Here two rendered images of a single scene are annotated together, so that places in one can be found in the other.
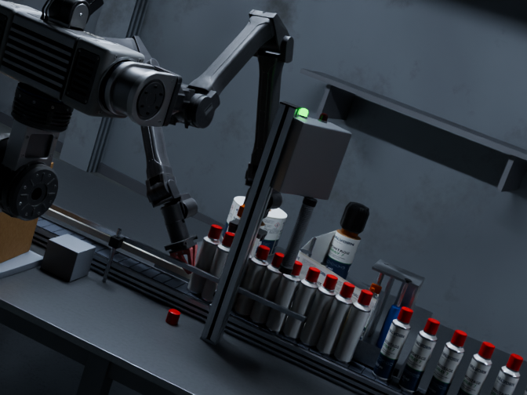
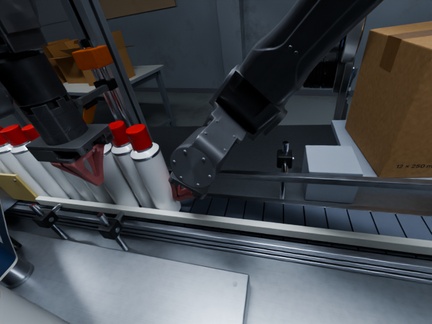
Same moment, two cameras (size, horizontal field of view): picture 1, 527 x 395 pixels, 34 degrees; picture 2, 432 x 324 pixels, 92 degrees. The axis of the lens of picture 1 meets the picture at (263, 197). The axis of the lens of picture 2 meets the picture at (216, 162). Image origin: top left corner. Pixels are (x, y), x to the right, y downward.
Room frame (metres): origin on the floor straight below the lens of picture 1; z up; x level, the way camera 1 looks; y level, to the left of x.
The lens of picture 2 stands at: (2.65, 0.24, 1.23)
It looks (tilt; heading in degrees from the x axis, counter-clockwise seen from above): 37 degrees down; 185
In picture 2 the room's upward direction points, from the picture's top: 10 degrees counter-clockwise
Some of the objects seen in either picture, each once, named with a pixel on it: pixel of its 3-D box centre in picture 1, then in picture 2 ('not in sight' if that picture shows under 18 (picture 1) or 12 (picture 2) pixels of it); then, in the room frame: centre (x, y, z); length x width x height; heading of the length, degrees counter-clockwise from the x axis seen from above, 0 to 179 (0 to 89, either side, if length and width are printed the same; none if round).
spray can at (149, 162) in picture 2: (205, 259); (155, 175); (2.35, 0.10, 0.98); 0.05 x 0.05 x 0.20
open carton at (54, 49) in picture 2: not in sight; (80, 60); (0.36, -1.09, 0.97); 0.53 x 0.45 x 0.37; 154
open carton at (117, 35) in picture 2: not in sight; (103, 58); (0.57, -0.76, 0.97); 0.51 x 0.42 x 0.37; 158
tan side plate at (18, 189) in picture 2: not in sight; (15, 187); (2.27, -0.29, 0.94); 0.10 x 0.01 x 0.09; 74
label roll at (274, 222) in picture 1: (254, 225); not in sight; (2.99, 0.00, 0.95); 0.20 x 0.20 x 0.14
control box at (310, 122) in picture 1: (305, 156); not in sight; (2.21, -0.07, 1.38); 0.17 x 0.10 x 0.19; 129
